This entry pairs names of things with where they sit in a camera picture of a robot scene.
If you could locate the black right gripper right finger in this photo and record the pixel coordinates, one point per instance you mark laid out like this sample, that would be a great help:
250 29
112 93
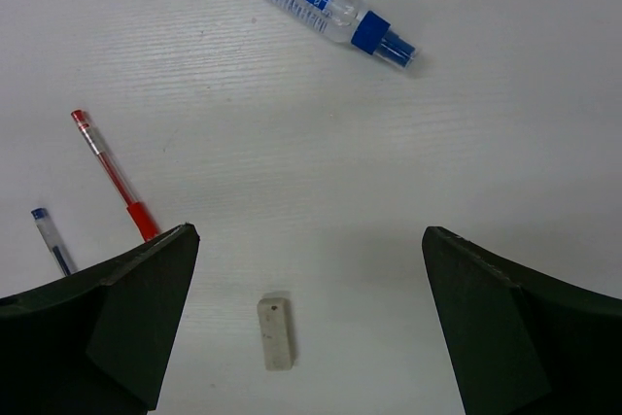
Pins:
520 341

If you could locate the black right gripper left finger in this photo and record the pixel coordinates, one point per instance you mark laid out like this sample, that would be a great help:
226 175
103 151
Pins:
98 341

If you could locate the dark blue gel pen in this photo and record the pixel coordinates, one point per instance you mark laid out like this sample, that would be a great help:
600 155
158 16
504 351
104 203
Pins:
53 241

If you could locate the red gel pen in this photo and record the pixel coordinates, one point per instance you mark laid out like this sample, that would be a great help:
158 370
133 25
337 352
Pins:
136 209

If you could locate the long white eraser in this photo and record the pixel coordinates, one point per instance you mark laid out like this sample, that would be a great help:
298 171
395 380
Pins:
276 333

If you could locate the clear blue-capped spray bottle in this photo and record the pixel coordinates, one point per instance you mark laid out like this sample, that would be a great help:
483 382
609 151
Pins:
351 22

